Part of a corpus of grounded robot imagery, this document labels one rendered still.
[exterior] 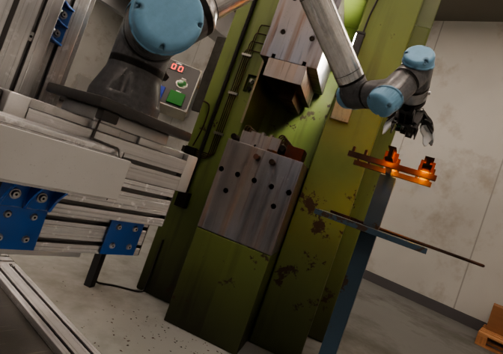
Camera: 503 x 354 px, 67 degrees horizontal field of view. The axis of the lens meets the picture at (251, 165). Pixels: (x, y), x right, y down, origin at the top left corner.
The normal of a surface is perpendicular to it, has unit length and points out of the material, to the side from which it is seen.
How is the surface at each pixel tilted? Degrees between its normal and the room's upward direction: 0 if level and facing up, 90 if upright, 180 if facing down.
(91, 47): 90
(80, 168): 90
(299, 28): 90
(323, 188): 90
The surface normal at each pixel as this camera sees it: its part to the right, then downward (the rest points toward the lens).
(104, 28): 0.76, 0.25
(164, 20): 0.32, 0.19
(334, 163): -0.24, -0.11
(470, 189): -0.57, -0.23
